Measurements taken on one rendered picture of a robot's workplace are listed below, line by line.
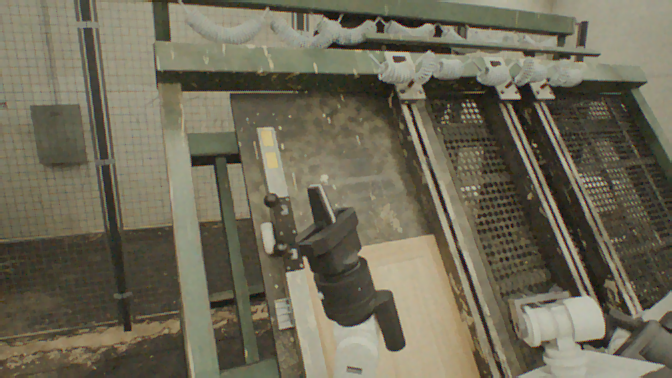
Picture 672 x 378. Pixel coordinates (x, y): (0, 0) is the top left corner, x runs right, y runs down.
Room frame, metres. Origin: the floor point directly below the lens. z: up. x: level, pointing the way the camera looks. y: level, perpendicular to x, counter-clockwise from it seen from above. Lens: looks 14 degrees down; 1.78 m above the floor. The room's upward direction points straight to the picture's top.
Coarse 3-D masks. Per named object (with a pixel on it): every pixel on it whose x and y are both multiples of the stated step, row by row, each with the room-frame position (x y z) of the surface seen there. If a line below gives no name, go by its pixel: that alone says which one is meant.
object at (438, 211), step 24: (432, 48) 1.28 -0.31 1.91; (408, 96) 1.32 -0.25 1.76; (408, 120) 1.31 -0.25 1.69; (408, 144) 1.29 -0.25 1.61; (432, 168) 1.23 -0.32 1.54; (432, 192) 1.17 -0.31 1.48; (432, 216) 1.16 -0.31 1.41; (456, 240) 1.11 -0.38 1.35; (456, 264) 1.05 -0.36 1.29; (456, 288) 1.04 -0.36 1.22; (480, 288) 1.03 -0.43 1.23; (480, 312) 1.00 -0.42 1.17; (480, 336) 0.95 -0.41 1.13; (480, 360) 0.94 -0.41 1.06; (504, 360) 0.93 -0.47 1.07
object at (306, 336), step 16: (272, 128) 1.16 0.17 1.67; (272, 176) 1.06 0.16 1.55; (272, 192) 1.04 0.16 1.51; (272, 208) 1.01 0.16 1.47; (288, 272) 0.92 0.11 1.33; (304, 272) 0.93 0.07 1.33; (288, 288) 0.90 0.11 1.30; (304, 288) 0.91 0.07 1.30; (304, 304) 0.88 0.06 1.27; (304, 320) 0.86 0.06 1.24; (304, 336) 0.84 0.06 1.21; (304, 352) 0.82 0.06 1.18; (320, 352) 0.83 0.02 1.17; (304, 368) 0.80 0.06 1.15; (320, 368) 0.81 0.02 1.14
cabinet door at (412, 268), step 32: (384, 256) 1.05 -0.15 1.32; (416, 256) 1.08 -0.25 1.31; (384, 288) 1.00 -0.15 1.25; (416, 288) 1.03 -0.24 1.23; (448, 288) 1.06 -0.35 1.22; (320, 320) 0.89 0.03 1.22; (416, 320) 0.97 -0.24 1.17; (448, 320) 1.00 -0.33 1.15; (384, 352) 0.89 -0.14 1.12; (416, 352) 0.92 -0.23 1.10; (448, 352) 0.95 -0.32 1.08
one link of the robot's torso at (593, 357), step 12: (588, 360) 0.57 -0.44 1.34; (600, 360) 0.56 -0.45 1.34; (612, 360) 0.56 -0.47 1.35; (624, 360) 0.55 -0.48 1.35; (636, 360) 0.54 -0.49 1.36; (528, 372) 0.56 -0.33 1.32; (540, 372) 0.55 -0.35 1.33; (552, 372) 0.54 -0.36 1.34; (564, 372) 0.52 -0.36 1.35; (576, 372) 0.52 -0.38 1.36; (588, 372) 0.53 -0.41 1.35; (600, 372) 0.52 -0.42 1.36; (612, 372) 0.51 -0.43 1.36; (624, 372) 0.51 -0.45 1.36; (636, 372) 0.50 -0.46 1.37; (648, 372) 0.49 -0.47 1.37; (660, 372) 0.49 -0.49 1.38
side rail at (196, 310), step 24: (168, 96) 1.09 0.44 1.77; (168, 120) 1.05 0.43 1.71; (168, 144) 1.01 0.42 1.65; (168, 168) 0.97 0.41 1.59; (192, 192) 0.95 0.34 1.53; (192, 216) 0.92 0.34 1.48; (192, 240) 0.88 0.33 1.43; (192, 264) 0.85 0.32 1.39; (192, 288) 0.82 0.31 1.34; (192, 312) 0.79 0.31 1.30; (192, 336) 0.76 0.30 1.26; (192, 360) 0.73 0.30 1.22; (216, 360) 0.75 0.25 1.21
